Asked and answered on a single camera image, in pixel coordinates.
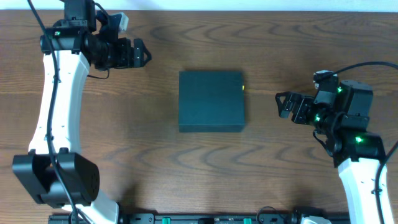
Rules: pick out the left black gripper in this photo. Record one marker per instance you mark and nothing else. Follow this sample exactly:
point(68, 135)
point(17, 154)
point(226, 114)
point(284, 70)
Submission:
point(124, 61)

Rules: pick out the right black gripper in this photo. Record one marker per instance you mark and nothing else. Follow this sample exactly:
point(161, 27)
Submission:
point(304, 102)

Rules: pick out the black gift box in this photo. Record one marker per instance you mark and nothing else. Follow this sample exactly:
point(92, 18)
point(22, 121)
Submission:
point(211, 101)

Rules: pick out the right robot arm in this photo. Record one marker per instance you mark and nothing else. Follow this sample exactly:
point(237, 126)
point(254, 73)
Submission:
point(340, 112)

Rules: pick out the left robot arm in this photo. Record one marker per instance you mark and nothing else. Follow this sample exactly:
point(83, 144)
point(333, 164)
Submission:
point(53, 171)

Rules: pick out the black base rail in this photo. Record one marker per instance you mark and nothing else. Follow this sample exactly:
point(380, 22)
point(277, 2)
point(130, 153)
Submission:
point(265, 215)

